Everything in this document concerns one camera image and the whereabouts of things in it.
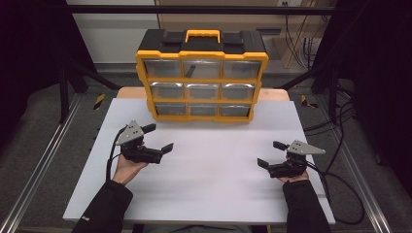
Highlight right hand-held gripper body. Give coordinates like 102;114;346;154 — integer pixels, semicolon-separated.
267;139;326;179

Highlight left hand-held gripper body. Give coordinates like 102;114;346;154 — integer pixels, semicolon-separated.
115;119;165;165

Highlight clear organizer drawer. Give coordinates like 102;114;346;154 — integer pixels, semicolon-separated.
183;58;223;80

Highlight yellow black storage organizer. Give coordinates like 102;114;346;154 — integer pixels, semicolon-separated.
135;28;270;123

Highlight person's right hand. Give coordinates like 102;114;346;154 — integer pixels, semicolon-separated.
279;172;310;184

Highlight person's left hand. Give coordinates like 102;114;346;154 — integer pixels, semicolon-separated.
112;152;150;186

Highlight wooden table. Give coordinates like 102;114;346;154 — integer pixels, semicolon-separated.
116;86;291;102

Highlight grid of clear drawers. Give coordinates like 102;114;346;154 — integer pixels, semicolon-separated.
143;59;262;118

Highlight white foam board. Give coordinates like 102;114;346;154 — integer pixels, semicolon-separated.
62;98;336;225

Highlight black metal stand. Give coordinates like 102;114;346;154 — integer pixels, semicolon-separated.
58;56;121;124
277;61;340;123

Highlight black curtain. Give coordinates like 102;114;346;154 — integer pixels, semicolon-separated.
0;0;98;153
313;0;412;197

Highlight black horizontal bar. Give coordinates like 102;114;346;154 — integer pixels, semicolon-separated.
66;4;336;16

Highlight light wooden cabinet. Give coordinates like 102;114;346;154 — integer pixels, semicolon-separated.
157;0;335;70

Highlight left hand-held gripper cable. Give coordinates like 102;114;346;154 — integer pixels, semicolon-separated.
105;126;126;183

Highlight hand-held gripper cable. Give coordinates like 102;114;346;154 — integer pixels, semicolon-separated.
105;126;126;183
306;160;366;226

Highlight black floor cables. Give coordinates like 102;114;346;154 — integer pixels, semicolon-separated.
303;81;358;174

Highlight aluminium floor rail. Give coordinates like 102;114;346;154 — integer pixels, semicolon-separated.
0;95;84;233
334;139;394;233

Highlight right hand-held gripper cable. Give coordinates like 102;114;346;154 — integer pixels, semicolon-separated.
306;160;366;226

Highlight bundle of hanging cables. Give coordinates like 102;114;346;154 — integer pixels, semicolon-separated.
284;14;326;70

